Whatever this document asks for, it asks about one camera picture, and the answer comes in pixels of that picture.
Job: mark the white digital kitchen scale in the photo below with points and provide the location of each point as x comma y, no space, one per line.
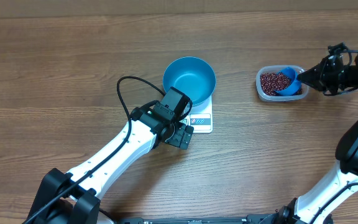
201,117

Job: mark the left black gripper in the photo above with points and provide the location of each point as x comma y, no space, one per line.
181,135

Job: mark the clear plastic food container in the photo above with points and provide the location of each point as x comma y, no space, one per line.
275,69

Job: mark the blue plastic measuring scoop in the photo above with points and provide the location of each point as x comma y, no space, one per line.
286,83

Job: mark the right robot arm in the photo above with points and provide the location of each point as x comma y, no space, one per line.
337,185

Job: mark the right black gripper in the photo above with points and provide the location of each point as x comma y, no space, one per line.
318,76

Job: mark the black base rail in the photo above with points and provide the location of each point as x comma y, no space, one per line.
249,219

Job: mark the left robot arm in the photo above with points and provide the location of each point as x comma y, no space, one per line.
75,196

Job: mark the red adzuki beans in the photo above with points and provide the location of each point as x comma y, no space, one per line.
267,83

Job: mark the blue metal bowl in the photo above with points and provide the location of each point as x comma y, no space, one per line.
192,76

